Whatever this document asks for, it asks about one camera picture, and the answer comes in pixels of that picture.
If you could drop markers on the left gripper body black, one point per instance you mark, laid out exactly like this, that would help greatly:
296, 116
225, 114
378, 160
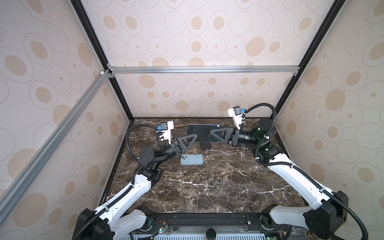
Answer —
176, 148

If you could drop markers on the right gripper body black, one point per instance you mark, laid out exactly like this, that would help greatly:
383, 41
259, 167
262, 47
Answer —
234, 138

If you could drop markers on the light blue phone case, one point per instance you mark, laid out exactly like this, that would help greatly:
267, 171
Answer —
192, 160

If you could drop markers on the black phone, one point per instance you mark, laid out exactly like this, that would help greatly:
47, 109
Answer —
203, 132

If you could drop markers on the black phone case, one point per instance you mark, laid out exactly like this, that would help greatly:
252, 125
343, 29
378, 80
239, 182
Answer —
205, 145

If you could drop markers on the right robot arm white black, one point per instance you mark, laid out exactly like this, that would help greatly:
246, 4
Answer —
327, 210

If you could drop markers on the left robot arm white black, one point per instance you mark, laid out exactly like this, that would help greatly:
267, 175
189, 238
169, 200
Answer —
109, 221

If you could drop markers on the black knob front centre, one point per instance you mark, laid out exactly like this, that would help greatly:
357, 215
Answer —
211, 234

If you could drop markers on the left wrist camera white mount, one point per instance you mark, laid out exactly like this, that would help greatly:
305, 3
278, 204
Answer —
164, 133

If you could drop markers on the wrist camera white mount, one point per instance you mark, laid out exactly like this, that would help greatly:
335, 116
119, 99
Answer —
238, 115
164, 133

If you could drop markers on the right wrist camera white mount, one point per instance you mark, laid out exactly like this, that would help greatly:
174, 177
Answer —
238, 115

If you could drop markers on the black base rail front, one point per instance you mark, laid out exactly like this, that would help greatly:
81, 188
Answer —
194, 226

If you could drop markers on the horizontal aluminium rail back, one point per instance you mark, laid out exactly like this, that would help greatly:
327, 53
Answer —
112, 71

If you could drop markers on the diagonal aluminium rail left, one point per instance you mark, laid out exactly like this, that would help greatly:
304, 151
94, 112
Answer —
20, 185

